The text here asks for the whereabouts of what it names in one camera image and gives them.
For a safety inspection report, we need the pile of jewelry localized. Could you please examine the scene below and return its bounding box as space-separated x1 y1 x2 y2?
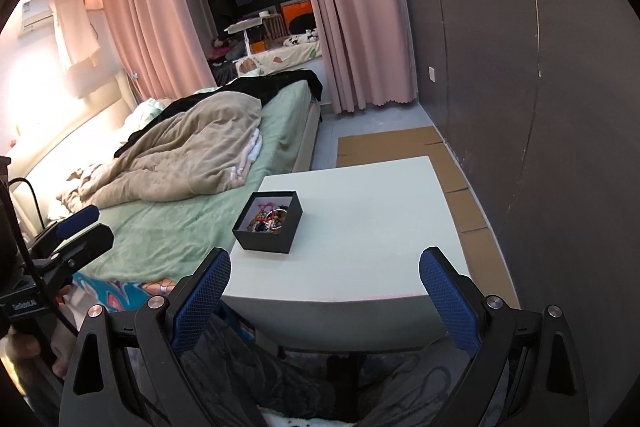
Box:
247 199 292 235

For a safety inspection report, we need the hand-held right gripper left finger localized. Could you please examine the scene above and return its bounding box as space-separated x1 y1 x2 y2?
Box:
59 247 266 427

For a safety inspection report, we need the person's left hand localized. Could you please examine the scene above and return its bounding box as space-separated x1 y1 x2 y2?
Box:
0 319 78 380

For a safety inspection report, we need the black garment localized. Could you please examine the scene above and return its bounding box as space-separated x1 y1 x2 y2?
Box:
114 69 325 158

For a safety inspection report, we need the pink curtain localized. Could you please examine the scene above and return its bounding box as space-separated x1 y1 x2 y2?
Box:
287 0 420 114
97 0 219 102

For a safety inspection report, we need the bed with green sheet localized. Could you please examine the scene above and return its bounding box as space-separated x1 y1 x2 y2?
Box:
50 82 322 288

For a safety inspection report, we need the hanging white cloth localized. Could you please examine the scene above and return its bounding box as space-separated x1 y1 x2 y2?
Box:
49 0 102 72

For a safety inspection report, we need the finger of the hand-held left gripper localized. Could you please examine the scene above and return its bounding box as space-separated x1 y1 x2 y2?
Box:
35 223 116 278
31 206 100 253

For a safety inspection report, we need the white folding table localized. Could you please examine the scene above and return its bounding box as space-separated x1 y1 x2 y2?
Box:
222 14 282 58

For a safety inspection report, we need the orange panel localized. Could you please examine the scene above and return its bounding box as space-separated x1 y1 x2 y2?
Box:
280 2 314 32

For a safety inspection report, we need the black cable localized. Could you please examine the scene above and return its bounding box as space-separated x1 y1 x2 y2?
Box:
9 177 81 338

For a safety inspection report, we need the floral quilt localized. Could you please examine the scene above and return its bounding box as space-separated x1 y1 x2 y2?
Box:
235 38 323 75

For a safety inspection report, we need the beige blanket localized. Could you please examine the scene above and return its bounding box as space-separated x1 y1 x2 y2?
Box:
57 91 263 210

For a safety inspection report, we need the light green pillow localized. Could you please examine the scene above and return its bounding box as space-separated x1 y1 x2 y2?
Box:
122 99 167 128

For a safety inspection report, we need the white air conditioner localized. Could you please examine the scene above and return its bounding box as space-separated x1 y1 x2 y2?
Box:
20 0 103 38

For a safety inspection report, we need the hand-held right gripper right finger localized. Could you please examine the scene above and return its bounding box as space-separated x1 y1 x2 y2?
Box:
360 247 586 427

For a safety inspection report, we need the flat brown cardboard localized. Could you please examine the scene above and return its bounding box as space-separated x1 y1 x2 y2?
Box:
336 126 521 308

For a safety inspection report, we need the black jewelry box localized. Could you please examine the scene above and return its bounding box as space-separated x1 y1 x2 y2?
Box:
232 191 304 255

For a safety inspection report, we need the teal patterned cloth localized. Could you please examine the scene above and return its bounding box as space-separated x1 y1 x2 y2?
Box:
72 272 187 314

